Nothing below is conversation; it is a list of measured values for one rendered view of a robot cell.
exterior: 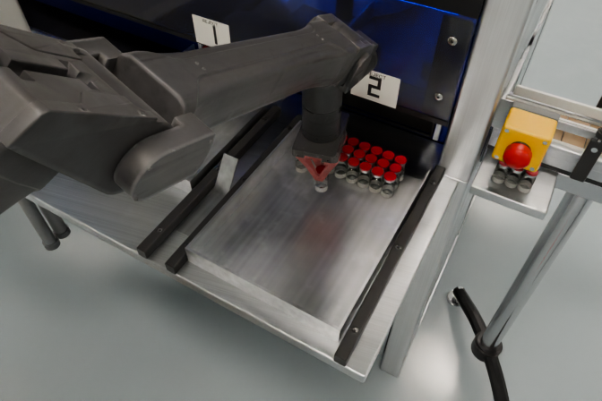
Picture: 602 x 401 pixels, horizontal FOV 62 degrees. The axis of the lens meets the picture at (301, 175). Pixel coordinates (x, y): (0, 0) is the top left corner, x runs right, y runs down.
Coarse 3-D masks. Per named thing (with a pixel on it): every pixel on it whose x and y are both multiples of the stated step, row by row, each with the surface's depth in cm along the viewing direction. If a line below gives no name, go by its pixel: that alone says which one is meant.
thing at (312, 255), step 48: (288, 144) 93; (240, 192) 83; (288, 192) 86; (336, 192) 86; (192, 240) 75; (240, 240) 79; (288, 240) 79; (336, 240) 79; (384, 240) 79; (240, 288) 73; (288, 288) 73; (336, 288) 73; (336, 336) 67
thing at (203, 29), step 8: (200, 16) 94; (200, 24) 96; (208, 24) 95; (216, 24) 94; (224, 24) 92; (200, 32) 97; (208, 32) 96; (216, 32) 95; (224, 32) 94; (200, 40) 99; (208, 40) 97; (224, 40) 95
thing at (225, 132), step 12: (192, 48) 112; (264, 108) 98; (240, 120) 99; (252, 120) 95; (216, 132) 97; (228, 132) 97; (240, 132) 93; (216, 144) 95; (228, 144) 91; (216, 156) 88; (204, 168) 86; (192, 180) 84
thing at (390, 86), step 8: (376, 72) 82; (368, 80) 84; (384, 80) 82; (392, 80) 81; (352, 88) 87; (360, 88) 86; (384, 88) 83; (392, 88) 82; (360, 96) 87; (368, 96) 86; (384, 96) 84; (392, 96) 84; (384, 104) 85; (392, 104) 85
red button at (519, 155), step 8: (512, 144) 76; (520, 144) 75; (504, 152) 76; (512, 152) 75; (520, 152) 74; (528, 152) 75; (504, 160) 77; (512, 160) 76; (520, 160) 75; (528, 160) 75; (520, 168) 76
